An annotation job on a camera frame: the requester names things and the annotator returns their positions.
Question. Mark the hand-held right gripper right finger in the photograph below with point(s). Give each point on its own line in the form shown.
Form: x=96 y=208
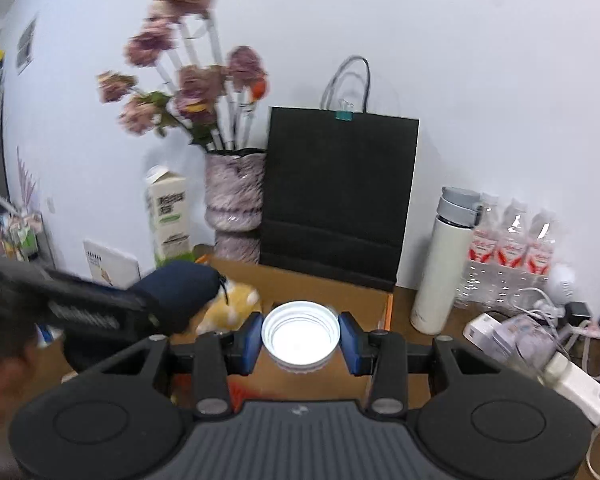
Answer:
x=352 y=344

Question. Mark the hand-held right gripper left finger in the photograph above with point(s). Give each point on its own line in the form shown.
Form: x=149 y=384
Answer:
x=250 y=346

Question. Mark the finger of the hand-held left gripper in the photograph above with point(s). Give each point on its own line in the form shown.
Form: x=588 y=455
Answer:
x=105 y=292

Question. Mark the white bottle cap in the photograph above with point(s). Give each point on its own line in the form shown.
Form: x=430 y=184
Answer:
x=300 y=340

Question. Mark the navy zip pouch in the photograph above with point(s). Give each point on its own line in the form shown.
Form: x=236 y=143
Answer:
x=180 y=290

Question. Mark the wooden desktop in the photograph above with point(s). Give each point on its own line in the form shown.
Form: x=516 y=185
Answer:
x=402 y=305

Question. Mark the person's left hand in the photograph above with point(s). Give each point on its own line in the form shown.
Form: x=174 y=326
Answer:
x=0 y=390

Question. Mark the yellow plush dog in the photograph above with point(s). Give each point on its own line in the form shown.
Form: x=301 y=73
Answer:
x=230 y=305

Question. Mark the white green milk carton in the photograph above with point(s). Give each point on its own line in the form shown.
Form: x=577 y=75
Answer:
x=167 y=215

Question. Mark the white thermos grey lid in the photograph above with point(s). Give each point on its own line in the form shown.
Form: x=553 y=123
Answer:
x=440 y=270

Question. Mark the purple reed sticks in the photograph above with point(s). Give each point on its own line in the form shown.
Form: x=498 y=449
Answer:
x=27 y=180

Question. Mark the small white box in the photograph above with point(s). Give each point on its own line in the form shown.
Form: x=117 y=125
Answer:
x=480 y=332

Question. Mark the pink marbled vase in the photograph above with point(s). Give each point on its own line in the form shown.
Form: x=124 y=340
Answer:
x=232 y=195

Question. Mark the black paper bag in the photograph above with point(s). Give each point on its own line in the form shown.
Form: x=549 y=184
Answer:
x=335 y=185

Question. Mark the red label water bottle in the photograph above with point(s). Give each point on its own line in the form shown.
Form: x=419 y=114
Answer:
x=512 y=250
x=484 y=250
x=540 y=255

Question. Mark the clear plastic bag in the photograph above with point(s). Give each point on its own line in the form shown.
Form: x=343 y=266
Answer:
x=525 y=342

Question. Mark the black power adapter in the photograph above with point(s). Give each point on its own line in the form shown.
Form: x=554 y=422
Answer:
x=577 y=314

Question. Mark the teal binder clip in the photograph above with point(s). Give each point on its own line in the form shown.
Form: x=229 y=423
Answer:
x=344 y=115

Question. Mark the pink artificial flowers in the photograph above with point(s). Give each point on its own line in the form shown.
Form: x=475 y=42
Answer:
x=197 y=82

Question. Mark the white power strip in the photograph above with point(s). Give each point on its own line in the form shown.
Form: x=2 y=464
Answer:
x=580 y=385

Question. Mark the white round camera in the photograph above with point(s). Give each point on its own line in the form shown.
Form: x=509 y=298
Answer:
x=562 y=280

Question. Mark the wall vent grille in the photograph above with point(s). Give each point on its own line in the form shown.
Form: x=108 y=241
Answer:
x=26 y=45

